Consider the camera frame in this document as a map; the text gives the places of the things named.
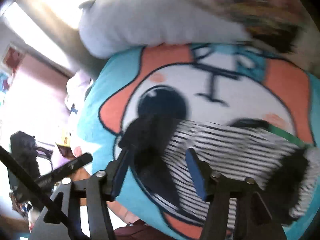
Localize black white striped pants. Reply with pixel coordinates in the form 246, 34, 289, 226
114, 115, 319, 224

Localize teal cartoon print blanket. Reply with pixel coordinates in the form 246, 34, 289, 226
78, 44, 319, 239

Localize white plain pillow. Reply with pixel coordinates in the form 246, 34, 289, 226
79, 0, 251, 59

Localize cream floral print pillow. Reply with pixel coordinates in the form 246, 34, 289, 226
189, 0, 310, 54

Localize black cable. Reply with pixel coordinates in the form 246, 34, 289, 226
0, 145, 86, 240

